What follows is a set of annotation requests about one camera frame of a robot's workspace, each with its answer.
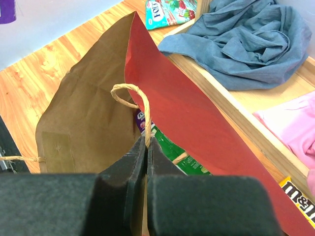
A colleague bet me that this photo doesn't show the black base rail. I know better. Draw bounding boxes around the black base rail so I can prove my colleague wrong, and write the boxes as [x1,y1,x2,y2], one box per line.
[0,118,30,174]

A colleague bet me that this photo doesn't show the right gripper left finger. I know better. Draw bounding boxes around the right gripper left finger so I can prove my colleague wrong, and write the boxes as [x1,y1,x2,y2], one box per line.
[0,138,147,236]

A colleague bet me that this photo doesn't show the pink shirt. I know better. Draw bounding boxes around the pink shirt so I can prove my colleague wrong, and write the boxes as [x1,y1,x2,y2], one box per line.
[253,91,315,195]

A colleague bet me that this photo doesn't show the green Fox's candy bag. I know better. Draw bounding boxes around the green Fox's candy bag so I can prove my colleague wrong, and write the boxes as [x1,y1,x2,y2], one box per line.
[145,0,197,30]

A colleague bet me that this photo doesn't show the green snack packet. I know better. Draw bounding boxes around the green snack packet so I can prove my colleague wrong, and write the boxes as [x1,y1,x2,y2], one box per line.
[151,125,211,175]

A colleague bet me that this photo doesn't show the purple snack packet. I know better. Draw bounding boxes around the purple snack packet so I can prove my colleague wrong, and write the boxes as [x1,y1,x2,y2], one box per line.
[135,109,146,136]

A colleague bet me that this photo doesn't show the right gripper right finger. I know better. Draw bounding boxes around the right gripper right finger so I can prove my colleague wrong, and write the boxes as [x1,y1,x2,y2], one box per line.
[147,138,281,236]

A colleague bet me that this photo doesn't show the yellow M&M's packet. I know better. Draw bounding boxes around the yellow M&M's packet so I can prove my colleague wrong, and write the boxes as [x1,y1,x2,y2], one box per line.
[279,177,315,228]

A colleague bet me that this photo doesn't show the brown red paper bag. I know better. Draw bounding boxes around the brown red paper bag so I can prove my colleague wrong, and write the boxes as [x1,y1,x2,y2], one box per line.
[35,12,315,236]

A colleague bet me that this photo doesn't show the blue crumpled cloth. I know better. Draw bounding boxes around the blue crumpled cloth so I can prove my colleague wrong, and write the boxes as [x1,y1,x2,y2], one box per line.
[158,0,312,90]

